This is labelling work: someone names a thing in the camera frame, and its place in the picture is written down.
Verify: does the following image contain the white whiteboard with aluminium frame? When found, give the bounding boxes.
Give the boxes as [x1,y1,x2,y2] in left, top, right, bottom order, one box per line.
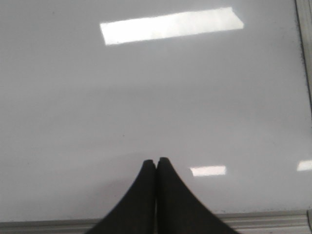
[0,0,312,234]

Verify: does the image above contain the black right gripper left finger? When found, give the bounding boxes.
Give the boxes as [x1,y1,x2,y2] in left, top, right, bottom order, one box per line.
[87,159,156,234]

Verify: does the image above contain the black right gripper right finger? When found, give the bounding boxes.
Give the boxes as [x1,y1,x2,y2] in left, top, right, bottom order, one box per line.
[156,157,237,234]

